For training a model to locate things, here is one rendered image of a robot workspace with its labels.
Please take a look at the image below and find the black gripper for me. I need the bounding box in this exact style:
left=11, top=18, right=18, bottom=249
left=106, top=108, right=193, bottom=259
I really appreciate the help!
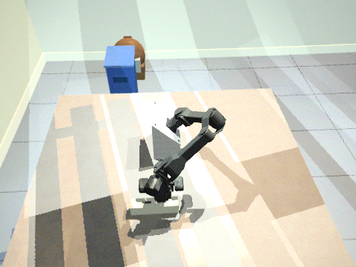
left=139, top=177, right=184, bottom=193

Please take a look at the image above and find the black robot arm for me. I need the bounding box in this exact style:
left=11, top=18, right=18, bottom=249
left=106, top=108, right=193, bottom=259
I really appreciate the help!
left=143, top=107, right=226, bottom=202

